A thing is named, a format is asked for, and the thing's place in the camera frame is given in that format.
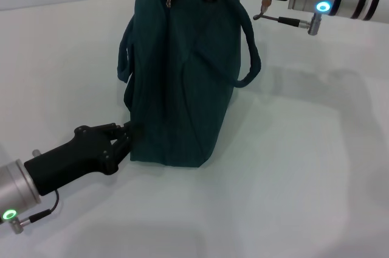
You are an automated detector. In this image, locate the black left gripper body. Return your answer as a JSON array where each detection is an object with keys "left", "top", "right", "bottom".
[{"left": 23, "top": 124, "right": 120, "bottom": 197}]

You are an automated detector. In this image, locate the dark teal fabric lunch bag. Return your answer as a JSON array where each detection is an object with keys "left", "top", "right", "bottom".
[{"left": 117, "top": 0, "right": 263, "bottom": 169}]

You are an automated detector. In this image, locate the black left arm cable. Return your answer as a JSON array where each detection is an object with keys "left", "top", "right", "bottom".
[{"left": 9, "top": 189, "right": 61, "bottom": 235}]

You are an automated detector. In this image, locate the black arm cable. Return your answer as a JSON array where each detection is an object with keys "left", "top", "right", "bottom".
[
  {"left": 252, "top": 0, "right": 324, "bottom": 37},
  {"left": 9, "top": 189, "right": 61, "bottom": 235}
]

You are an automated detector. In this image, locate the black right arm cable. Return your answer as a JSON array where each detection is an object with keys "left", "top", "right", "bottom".
[{"left": 252, "top": 0, "right": 324, "bottom": 37}]

